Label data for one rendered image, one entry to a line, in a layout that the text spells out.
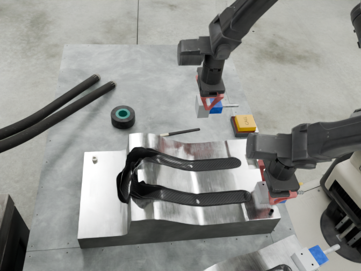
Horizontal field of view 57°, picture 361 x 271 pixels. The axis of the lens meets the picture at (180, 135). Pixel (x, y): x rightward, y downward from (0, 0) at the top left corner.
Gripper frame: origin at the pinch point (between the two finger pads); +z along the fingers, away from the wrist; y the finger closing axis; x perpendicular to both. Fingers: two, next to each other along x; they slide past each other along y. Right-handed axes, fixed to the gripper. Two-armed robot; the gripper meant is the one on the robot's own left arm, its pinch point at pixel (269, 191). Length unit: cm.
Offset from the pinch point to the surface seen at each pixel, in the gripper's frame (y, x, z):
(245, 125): -29.4, 3.1, 7.2
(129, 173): -9.8, -35.8, 3.7
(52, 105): -38, -59, 5
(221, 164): -10.9, -10.0, 2.8
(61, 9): -255, -94, 93
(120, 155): -17.5, -38.2, 5.2
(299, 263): 17.8, 3.1, 3.5
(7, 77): -159, -121, 93
